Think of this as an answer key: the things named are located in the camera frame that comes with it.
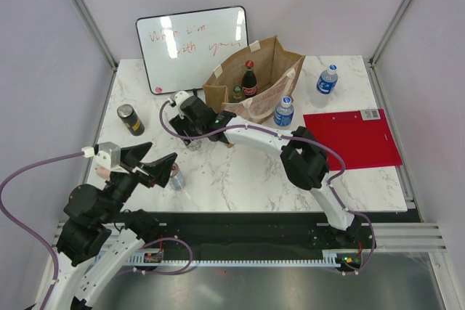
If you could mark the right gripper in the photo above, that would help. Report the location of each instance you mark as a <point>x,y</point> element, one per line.
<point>184,117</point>

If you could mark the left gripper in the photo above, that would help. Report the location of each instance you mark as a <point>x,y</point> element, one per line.
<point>159,168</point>

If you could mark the clear soda water bottle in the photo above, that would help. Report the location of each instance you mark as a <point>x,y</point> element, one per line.
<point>194,145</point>

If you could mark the Coca-Cola glass bottle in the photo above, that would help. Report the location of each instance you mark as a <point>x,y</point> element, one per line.
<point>249,82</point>

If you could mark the brown canvas tote bag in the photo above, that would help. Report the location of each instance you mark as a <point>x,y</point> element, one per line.
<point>277,72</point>

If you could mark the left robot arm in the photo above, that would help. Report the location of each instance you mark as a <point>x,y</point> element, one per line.
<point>78,277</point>

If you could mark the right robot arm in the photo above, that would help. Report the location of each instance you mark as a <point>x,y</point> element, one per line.
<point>308,164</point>

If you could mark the silver beverage can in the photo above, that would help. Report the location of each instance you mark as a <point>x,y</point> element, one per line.
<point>177,179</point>

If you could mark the black and yellow can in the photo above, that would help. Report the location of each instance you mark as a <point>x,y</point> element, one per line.
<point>130,119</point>

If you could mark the white dry-erase board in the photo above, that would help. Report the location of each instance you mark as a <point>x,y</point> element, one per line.
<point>180,51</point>

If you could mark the blue-label water bottle near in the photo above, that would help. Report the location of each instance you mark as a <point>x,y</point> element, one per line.
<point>284,112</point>

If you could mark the blue-label water bottle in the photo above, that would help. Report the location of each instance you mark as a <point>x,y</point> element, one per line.
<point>284,112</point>
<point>325,85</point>

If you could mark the blue-label water bottle far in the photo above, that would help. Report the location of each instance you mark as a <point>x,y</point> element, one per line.
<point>325,85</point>

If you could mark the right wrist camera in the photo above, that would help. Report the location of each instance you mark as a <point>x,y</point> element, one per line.
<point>177,98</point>

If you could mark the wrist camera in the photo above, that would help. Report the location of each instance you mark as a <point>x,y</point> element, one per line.
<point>177,98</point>
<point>107,157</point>

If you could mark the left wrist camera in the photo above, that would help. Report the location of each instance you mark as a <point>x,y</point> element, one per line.
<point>107,157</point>

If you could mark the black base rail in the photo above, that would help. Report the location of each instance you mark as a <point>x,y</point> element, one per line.
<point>248,236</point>

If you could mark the white cable duct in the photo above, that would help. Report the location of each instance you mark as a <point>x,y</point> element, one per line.
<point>329,258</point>

